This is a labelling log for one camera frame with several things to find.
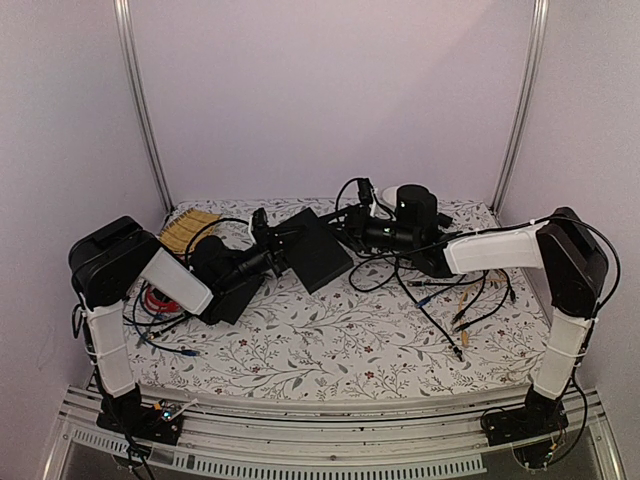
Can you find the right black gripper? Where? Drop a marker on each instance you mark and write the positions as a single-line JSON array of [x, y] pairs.
[[358, 228]]

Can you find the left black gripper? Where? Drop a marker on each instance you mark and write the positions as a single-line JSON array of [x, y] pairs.
[[273, 260]]

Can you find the black TP-Link network switch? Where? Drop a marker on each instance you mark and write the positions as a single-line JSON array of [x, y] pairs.
[[311, 251]]

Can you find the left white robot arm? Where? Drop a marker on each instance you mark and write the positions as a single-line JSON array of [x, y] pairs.
[[105, 266]]

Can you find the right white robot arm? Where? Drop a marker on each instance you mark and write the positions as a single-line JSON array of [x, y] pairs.
[[574, 258]]

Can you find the white bowl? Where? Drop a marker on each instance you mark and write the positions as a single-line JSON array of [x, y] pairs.
[[389, 196]]

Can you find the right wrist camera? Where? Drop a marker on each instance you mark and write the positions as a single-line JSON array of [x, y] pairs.
[[366, 195]]

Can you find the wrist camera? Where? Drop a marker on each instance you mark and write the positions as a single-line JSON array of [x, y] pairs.
[[366, 195], [258, 226]]

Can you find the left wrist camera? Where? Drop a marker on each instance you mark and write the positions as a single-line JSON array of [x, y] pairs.
[[258, 226]]

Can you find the aluminium front rail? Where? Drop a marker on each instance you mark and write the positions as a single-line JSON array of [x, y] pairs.
[[420, 438]]

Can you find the right aluminium frame post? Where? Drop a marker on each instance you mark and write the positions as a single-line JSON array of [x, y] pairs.
[[533, 58]]

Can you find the aluminium frame post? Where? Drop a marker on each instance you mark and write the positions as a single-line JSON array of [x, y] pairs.
[[533, 58], [126, 35]]

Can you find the left aluminium frame post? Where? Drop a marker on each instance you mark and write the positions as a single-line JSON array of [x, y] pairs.
[[126, 35]]

